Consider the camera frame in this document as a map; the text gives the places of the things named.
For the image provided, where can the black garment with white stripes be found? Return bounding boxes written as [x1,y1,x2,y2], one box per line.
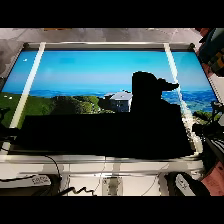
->
[204,135,224,165]

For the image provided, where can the pink garment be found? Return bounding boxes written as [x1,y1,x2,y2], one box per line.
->
[199,162,224,197]

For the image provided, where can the heap of clothes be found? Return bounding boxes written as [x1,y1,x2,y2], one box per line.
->
[197,27,224,78]

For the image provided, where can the black cable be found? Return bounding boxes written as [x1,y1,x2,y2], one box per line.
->
[56,185,98,197]
[0,146,64,179]

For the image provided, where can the black pants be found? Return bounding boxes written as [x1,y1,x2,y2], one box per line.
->
[9,70,197,160]

